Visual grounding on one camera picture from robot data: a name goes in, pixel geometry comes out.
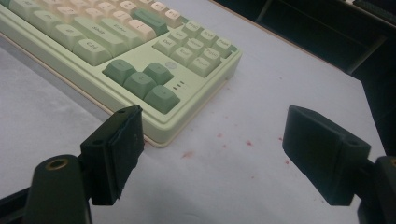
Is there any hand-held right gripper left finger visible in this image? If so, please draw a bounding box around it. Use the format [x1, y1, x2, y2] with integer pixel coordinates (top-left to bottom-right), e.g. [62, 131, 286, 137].
[79, 105, 145, 206]

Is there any white board table cover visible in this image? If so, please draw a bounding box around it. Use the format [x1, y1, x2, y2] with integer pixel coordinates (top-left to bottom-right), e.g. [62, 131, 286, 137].
[0, 0, 389, 224]

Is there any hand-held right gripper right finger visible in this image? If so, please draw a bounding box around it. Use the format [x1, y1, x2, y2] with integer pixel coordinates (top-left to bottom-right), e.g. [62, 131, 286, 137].
[282, 105, 372, 206]

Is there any green and cream keyboard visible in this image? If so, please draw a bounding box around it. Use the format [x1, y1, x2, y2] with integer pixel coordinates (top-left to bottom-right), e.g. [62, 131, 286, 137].
[0, 0, 243, 148]

